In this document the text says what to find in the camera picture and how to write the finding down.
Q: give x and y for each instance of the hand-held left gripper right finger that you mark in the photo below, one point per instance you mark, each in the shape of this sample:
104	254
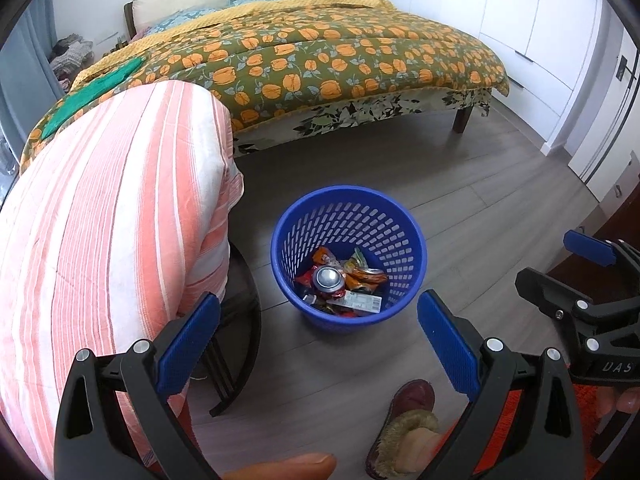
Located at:
447	345

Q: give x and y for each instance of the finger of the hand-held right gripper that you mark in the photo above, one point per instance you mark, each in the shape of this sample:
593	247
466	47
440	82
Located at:
550	295
590	246

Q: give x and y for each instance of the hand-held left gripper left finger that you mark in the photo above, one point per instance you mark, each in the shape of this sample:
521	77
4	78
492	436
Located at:
187	345

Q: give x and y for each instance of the green white milk carton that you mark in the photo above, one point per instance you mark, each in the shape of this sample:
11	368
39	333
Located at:
360	302

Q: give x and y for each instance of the yellow snack bag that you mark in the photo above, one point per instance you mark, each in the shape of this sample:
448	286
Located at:
356	259

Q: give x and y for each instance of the red soda can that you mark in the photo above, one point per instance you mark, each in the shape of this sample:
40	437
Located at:
328	278

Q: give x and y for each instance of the beige snack packet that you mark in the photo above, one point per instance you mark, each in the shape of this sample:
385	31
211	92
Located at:
325	257

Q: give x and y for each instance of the blue plastic basket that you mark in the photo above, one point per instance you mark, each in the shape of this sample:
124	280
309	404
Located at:
350	210

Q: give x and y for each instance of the person's right hand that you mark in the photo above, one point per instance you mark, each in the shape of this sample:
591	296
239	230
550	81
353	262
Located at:
627	402

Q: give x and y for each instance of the person's left hand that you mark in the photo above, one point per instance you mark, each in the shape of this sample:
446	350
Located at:
285	467

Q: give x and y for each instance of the orange trousers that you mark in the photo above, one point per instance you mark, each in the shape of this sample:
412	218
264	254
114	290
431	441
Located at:
582	410

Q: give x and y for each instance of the black table legs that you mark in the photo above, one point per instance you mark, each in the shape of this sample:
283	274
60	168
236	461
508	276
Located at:
252	305

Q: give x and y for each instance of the brown furry slipper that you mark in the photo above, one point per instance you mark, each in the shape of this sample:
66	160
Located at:
405	425

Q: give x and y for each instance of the pink striped tablecloth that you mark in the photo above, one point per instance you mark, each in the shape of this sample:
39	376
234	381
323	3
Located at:
100	235

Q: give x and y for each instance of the white wardrobe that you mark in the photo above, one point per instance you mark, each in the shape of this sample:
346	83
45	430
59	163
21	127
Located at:
525	10

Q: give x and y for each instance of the leaf patterned bed skirt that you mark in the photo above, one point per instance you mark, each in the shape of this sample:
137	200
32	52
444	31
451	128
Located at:
350	112

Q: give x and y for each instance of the green towel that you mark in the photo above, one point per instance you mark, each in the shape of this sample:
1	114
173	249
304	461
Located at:
95	87

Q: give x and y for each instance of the pile of clothes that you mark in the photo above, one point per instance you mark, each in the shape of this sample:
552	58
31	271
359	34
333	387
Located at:
72	55

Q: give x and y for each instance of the green orange floral quilt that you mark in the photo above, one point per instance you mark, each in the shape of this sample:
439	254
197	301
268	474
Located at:
325	55

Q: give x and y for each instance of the blue grey curtain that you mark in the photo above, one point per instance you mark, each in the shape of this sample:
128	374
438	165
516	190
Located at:
25	70

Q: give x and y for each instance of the yellow blanket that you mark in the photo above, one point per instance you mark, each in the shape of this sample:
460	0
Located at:
280	6

